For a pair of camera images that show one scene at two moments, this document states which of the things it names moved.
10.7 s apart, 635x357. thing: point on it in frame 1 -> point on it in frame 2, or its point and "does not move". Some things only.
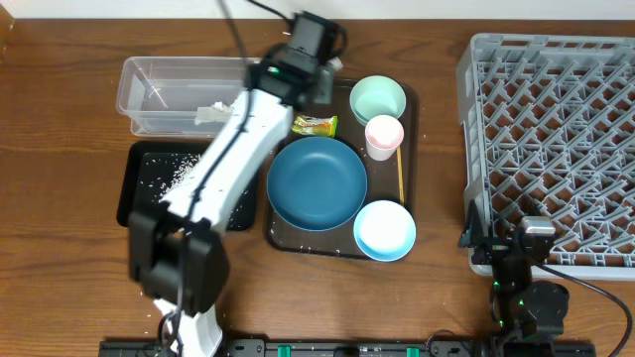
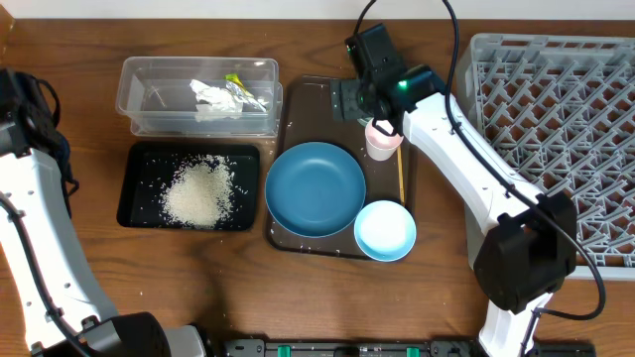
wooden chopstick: x=400 y=176 does not move
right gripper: x=474 y=234 -> x=351 y=95
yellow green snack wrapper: x=317 y=126 -> x=234 y=84
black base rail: x=360 y=348 does not move
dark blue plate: x=317 y=183 does not move
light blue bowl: x=384 y=230 does not move
